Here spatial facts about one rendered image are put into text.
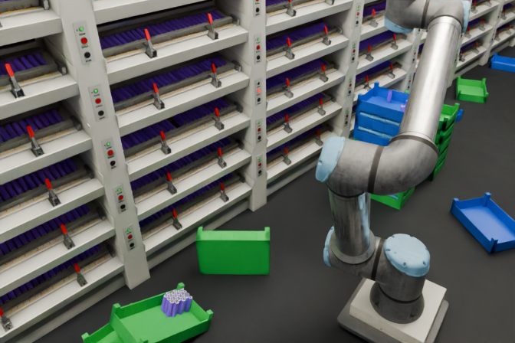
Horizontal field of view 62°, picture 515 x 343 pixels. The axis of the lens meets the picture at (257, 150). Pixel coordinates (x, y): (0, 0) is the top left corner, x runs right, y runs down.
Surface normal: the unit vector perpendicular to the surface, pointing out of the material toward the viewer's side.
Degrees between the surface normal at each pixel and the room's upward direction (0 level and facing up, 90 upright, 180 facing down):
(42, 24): 107
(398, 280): 91
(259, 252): 90
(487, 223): 0
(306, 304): 0
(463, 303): 0
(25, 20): 17
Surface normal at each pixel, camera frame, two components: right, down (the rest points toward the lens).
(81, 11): 0.69, 0.37
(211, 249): -0.02, 0.54
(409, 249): 0.05, -0.81
